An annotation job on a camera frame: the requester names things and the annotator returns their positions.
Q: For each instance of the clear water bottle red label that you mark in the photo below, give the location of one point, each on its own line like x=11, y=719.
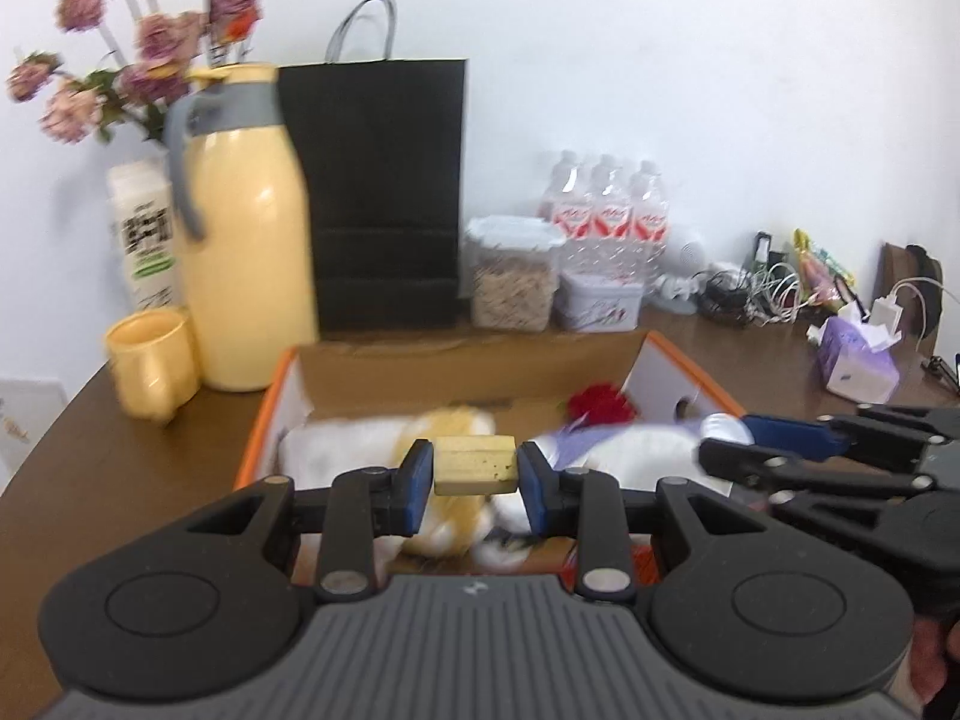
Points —
x=649, y=217
x=564, y=202
x=607, y=210

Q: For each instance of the black plug adapter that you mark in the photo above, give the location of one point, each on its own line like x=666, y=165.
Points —
x=762, y=247

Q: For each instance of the dried pink rose bouquet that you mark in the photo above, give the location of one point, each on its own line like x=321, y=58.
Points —
x=157, y=37

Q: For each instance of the white printed card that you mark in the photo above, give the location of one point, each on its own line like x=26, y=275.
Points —
x=26, y=427

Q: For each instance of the brown desk stand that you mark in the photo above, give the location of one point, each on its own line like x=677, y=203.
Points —
x=896, y=270

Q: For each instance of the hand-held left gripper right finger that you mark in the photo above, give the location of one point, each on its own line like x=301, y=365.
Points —
x=536, y=487

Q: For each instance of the pale printed tin box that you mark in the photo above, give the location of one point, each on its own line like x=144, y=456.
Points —
x=600, y=304

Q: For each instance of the black paper bag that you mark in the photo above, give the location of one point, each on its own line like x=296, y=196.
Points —
x=375, y=187

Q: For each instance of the clear container of seeds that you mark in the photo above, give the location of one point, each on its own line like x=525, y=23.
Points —
x=514, y=292

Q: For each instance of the red rose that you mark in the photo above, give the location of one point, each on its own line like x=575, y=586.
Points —
x=600, y=401

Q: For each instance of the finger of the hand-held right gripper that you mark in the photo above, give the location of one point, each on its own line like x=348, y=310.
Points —
x=750, y=465
x=787, y=435

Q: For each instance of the red cardboard box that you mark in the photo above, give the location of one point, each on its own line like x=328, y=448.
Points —
x=465, y=367

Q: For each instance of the yellow green snack packet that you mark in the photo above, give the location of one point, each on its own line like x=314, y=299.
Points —
x=817, y=270

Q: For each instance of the purple tissue pack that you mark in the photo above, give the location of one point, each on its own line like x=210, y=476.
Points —
x=855, y=364

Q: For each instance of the yellow thermos jug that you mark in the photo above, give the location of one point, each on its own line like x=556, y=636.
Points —
x=247, y=277

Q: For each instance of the white milk carton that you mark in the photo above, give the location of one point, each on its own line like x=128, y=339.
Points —
x=146, y=240

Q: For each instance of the white robot toy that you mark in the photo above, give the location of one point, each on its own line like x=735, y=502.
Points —
x=686, y=259

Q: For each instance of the yellow rectangular block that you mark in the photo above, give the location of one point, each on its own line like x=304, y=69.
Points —
x=476, y=465

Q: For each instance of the yellow mug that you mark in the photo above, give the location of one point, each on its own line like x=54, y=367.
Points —
x=150, y=367

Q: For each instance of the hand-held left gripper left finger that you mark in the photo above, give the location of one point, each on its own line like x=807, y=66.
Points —
x=416, y=487

